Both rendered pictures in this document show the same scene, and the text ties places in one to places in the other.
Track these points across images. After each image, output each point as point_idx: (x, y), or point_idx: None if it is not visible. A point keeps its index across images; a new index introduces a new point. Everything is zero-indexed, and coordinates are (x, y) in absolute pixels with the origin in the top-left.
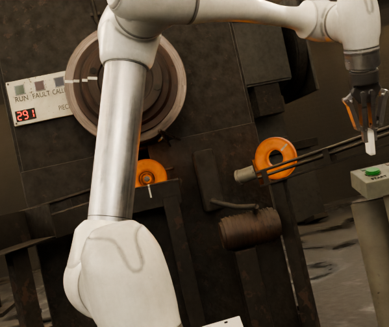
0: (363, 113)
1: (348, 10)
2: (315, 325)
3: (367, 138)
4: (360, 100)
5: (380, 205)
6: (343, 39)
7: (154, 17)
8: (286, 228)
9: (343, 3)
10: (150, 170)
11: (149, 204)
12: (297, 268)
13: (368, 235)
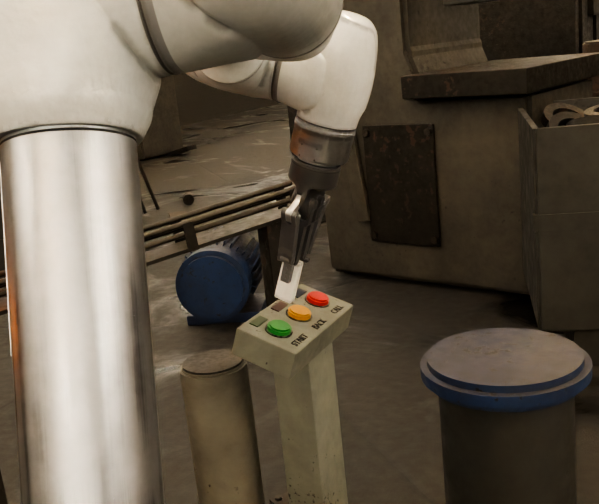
0: (303, 234)
1: (353, 59)
2: None
3: (292, 275)
4: (306, 214)
5: (244, 375)
6: (322, 106)
7: (292, 38)
8: None
9: (344, 43)
10: None
11: None
12: None
13: (226, 427)
